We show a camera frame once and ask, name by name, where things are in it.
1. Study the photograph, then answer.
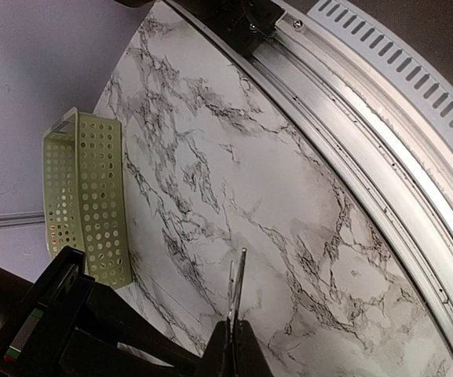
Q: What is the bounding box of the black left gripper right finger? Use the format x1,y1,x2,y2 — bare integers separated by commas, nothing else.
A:
233,320,274,377

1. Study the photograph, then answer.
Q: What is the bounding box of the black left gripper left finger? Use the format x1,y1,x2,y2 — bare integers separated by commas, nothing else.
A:
200,320,228,377

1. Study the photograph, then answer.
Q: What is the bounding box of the silver star ornament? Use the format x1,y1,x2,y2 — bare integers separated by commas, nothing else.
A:
227,247,247,331

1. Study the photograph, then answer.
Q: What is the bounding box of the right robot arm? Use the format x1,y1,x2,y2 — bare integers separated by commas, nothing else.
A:
0,247,199,376

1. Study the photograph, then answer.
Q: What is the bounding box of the green perforated plastic basket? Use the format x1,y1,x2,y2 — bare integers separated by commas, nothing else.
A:
42,108,132,290

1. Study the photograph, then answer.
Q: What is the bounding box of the front aluminium rail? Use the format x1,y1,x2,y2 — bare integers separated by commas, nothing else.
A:
170,1,453,356

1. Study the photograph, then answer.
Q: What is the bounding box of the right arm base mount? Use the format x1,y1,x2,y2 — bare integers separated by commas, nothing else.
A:
177,0,284,57

